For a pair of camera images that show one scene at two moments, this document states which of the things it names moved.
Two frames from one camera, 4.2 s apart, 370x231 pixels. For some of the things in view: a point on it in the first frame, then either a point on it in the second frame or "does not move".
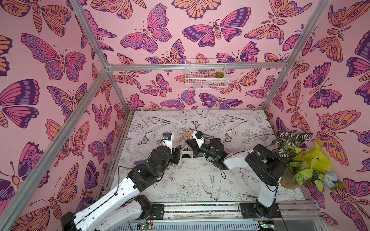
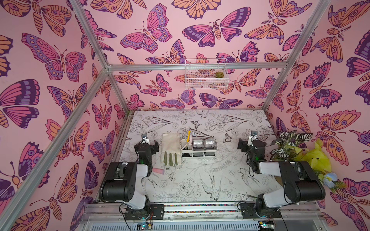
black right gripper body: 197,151 -> 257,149
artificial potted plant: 306,162 does not move
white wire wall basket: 200,74 does not move
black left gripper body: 175,157 -> 152,150
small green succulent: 219,74 does not move
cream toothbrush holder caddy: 186,151 does not move
